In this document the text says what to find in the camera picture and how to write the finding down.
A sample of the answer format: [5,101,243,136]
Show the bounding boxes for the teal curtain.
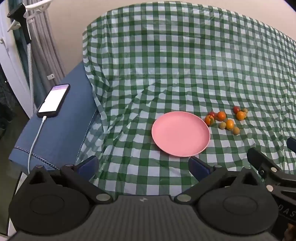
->
[14,32,40,109]

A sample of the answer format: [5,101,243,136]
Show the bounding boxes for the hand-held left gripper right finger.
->
[174,156,266,205]

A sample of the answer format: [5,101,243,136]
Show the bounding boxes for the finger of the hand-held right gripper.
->
[287,137,296,153]
[247,148,296,192]

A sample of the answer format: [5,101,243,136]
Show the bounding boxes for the grey curtain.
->
[23,0,66,112]

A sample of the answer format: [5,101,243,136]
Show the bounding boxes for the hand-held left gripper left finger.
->
[23,156,114,204]

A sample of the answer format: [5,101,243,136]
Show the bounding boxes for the white window frame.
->
[0,7,30,116]

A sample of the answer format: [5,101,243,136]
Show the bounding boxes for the pink round plate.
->
[151,111,211,157]

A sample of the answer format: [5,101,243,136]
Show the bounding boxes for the green checkered tablecloth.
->
[75,5,296,197]

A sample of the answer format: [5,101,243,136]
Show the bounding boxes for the white plastic hanger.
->
[7,0,52,33]

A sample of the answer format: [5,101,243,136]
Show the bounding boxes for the white charging cable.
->
[27,116,48,174]

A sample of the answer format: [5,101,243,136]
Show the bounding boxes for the black steamer head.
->
[7,3,31,44]

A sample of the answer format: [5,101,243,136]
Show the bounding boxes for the blue denim cushion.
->
[9,61,99,173]

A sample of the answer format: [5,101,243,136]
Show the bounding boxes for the black smartphone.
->
[36,84,70,118]

